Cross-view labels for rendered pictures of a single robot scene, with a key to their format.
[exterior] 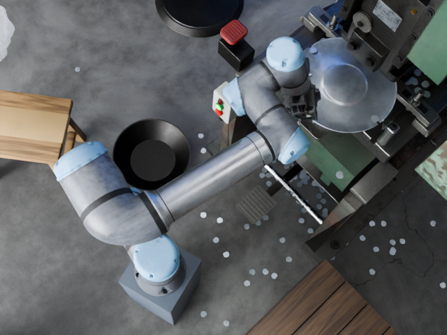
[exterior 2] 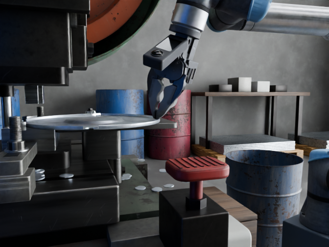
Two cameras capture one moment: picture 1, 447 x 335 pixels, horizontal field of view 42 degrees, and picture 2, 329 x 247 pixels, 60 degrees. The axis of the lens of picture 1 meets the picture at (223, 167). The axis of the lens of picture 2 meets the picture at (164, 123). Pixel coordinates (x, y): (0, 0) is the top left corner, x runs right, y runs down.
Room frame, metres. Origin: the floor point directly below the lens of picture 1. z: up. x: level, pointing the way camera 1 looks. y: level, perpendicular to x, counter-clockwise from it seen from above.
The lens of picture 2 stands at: (1.24, 0.19, 0.84)
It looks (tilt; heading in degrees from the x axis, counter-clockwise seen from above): 6 degrees down; 214
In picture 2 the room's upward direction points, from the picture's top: straight up
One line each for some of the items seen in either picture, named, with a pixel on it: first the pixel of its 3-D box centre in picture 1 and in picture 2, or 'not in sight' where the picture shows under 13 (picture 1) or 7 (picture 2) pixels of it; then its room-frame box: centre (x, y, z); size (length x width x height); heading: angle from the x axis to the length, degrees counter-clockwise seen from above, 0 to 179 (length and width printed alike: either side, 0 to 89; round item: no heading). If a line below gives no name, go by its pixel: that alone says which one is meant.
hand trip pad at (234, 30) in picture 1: (233, 37); (196, 191); (0.93, 0.03, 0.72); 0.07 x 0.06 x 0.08; 141
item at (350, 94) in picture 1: (344, 84); (94, 120); (0.80, -0.29, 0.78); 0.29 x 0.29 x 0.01
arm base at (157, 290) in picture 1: (159, 267); (327, 208); (0.28, 0.14, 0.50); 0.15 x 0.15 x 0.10
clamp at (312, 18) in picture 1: (330, 23); (15, 150); (1.01, -0.24, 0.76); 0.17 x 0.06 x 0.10; 51
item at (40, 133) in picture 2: not in sight; (34, 134); (0.90, -0.37, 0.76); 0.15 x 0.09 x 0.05; 51
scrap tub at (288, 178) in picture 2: not in sight; (261, 197); (-0.40, -0.24, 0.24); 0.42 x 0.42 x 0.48
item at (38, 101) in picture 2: not in sight; (35, 94); (0.90, -0.36, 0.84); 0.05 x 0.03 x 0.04; 51
